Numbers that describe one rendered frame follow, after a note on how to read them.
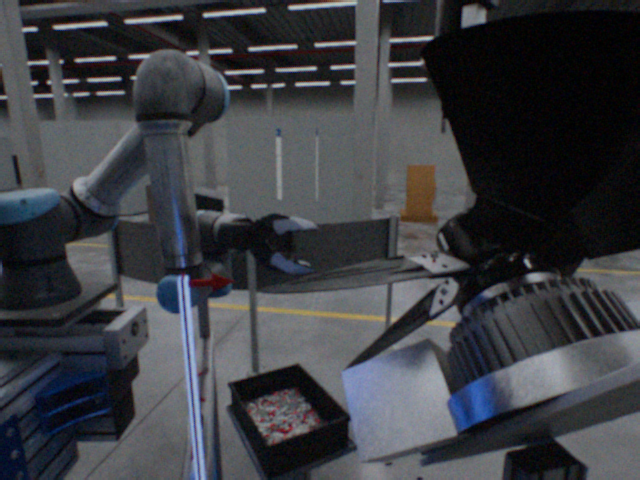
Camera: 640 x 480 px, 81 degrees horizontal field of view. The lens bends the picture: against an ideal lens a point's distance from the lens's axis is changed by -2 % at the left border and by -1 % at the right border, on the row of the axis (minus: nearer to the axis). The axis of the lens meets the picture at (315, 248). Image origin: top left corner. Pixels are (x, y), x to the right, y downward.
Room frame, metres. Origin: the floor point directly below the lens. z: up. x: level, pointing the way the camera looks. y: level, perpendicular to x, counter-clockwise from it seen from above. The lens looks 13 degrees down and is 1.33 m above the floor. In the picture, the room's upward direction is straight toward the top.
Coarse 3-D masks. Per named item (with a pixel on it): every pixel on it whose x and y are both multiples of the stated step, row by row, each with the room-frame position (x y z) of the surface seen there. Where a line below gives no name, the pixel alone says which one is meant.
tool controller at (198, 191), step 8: (200, 192) 1.03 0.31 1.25; (208, 192) 1.10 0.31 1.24; (216, 192) 1.16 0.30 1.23; (200, 200) 1.00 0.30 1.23; (208, 200) 1.01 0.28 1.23; (216, 200) 1.01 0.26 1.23; (200, 208) 1.00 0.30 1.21; (208, 208) 1.01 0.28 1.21; (216, 208) 1.01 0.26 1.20; (224, 208) 1.04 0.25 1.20
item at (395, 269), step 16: (400, 256) 0.55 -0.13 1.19; (336, 272) 0.51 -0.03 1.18; (352, 272) 0.50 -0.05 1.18; (368, 272) 0.49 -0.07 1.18; (384, 272) 0.49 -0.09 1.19; (400, 272) 0.48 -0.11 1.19; (416, 272) 0.48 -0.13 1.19; (272, 288) 0.44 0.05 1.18; (288, 288) 0.42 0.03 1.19; (304, 288) 0.41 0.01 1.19; (320, 288) 0.41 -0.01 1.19; (336, 288) 0.41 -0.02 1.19; (352, 288) 0.42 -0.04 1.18
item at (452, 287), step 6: (450, 282) 0.62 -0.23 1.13; (438, 288) 0.65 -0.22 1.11; (450, 288) 0.60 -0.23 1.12; (456, 288) 0.58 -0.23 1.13; (438, 294) 0.63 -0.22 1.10; (450, 294) 0.58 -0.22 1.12; (438, 300) 0.61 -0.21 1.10; (444, 300) 0.59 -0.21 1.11; (450, 300) 0.56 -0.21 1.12; (432, 306) 0.61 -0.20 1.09; (438, 306) 0.59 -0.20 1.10; (444, 306) 0.56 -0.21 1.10; (432, 312) 0.59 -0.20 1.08; (438, 312) 0.57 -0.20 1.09
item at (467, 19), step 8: (464, 0) 0.50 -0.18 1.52; (472, 0) 0.50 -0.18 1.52; (480, 0) 0.49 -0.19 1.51; (488, 0) 0.49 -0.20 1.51; (496, 0) 0.51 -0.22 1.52; (464, 8) 0.51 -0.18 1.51; (472, 8) 0.50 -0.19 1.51; (480, 8) 0.50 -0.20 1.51; (488, 8) 0.51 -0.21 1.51; (496, 8) 0.51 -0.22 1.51; (464, 16) 0.51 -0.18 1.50; (472, 16) 0.50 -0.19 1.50; (480, 16) 0.51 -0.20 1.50; (464, 24) 0.51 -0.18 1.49; (472, 24) 0.50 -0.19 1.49; (424, 64) 0.53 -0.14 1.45
